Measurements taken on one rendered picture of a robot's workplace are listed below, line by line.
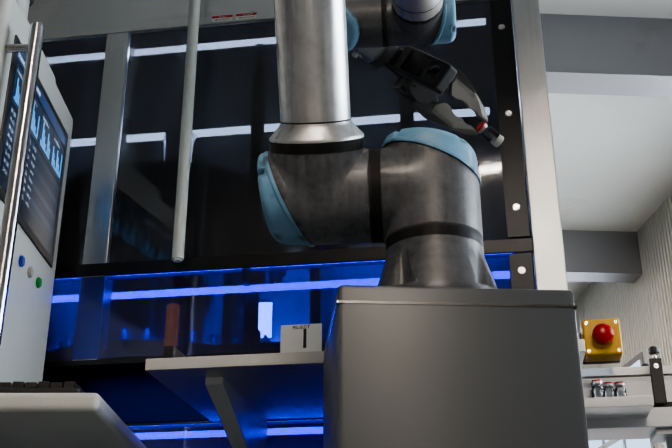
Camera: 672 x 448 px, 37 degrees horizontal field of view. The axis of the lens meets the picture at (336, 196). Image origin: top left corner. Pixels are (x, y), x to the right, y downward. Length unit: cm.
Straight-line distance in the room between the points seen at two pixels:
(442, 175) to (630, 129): 525
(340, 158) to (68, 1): 153
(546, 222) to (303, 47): 103
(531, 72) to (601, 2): 295
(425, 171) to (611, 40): 408
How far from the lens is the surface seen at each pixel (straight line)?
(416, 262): 114
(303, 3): 119
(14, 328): 197
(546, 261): 208
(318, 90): 119
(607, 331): 200
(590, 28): 524
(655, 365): 213
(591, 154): 666
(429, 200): 118
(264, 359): 165
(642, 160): 683
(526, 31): 232
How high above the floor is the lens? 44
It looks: 24 degrees up
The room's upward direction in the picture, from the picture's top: straight up
